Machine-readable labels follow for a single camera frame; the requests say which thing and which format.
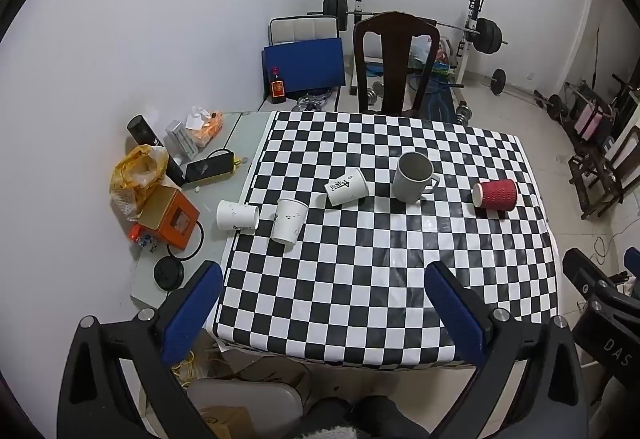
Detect orange tissue pack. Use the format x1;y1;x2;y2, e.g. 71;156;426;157
182;106;224;147

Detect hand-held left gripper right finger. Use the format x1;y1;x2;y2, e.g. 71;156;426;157
424;260;590;439

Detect plain white paper cup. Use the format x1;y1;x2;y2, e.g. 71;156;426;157
216;200;261;233

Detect black exercise mat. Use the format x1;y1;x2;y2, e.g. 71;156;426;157
417;89;458;122

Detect brown cardboard box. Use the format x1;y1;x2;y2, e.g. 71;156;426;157
197;406;257;439

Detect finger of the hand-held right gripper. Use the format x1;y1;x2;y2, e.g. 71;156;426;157
623;246;640;290
562;248;613;304

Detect black round lid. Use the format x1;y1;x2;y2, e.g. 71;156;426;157
153;256;185;291

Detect barbell with black plates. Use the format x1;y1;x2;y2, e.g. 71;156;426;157
306;0;510;56

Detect grey plastic box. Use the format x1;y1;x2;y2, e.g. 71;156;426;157
165;120;201;159

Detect small orange blue packet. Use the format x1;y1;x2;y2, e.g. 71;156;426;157
129;224;161;254

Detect metal stove burner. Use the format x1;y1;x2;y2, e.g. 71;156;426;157
292;89;333;112

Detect speckled white paper cup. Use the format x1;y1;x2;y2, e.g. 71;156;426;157
271;198;311;246

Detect black cylinder can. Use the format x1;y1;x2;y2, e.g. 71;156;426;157
126;115;165;151

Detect black ring cable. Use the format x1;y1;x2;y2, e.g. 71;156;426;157
166;220;205;262

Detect pink padded exercise machine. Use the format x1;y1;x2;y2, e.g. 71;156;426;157
562;74;640;150

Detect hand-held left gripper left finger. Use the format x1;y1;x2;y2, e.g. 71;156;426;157
56;260;224;439

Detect white paper cup black print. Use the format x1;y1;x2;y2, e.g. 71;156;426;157
324;167;370;207

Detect orange cardboard box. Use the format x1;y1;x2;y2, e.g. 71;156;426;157
136;186;200;250

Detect black white checkered tablecloth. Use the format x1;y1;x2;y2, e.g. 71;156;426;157
212;110;561;370

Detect person's leg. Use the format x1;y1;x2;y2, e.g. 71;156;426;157
352;395;431;439
300;397;358;439

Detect white floor cable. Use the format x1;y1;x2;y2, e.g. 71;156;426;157
590;219;640;265

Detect dark wooden folding chair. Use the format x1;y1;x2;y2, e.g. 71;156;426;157
567;125;640;220

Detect person's right leg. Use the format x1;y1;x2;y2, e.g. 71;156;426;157
352;395;431;439

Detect red ribbed paper cup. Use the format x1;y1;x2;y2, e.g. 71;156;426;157
472;178;518;211

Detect black phone gold edge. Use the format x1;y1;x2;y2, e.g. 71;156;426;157
184;149;236;183

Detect dark sauce bottle red label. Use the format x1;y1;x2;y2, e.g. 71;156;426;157
270;66;287;106

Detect person's left leg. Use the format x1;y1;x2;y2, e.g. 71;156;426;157
300;397;358;439

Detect small barbell black plates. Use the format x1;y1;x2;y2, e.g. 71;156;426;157
482;68;571;121

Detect grey ceramic mug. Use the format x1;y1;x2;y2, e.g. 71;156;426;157
391;152;442;203

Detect blue flat board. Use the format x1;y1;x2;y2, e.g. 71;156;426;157
262;37;347;102

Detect yellow cable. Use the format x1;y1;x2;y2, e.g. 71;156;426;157
172;349;221;387

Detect plastic bags bundle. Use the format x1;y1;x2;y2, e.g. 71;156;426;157
410;34;453;70

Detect dark wooden dining chair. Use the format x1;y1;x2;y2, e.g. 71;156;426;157
352;12;442;117

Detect yellow plastic bag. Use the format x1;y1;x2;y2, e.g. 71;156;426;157
109;144;170;222

